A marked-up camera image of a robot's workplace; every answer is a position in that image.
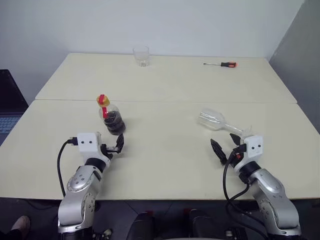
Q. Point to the clear glass tumbler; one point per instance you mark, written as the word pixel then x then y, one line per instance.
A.
pixel 141 56

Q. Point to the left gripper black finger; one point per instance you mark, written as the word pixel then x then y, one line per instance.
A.
pixel 120 145

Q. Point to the light pink shoe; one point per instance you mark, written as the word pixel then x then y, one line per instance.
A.
pixel 22 223

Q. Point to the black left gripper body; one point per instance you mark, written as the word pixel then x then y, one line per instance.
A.
pixel 105 148

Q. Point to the clear glass cup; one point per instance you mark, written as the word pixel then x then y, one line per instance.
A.
pixel 211 120

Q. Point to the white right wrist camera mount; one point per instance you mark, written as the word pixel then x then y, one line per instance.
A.
pixel 255 147

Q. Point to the dark laptop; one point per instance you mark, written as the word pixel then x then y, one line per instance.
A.
pixel 10 100

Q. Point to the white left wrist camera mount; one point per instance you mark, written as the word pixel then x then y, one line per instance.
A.
pixel 87 145

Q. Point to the plastic bottle with dark liquid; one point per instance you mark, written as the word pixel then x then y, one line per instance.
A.
pixel 115 123

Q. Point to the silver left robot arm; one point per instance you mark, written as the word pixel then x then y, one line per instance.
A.
pixel 82 185

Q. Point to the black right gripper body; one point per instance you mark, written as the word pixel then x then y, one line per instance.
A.
pixel 241 148

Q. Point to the yellow bottle cap red tape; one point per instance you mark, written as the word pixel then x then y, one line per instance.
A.
pixel 103 100

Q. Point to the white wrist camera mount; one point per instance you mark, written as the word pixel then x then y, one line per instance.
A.
pixel 255 147
pixel 87 145

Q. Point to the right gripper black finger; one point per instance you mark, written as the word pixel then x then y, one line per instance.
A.
pixel 218 152
pixel 235 140

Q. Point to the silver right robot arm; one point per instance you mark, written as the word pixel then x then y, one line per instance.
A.
pixel 272 197

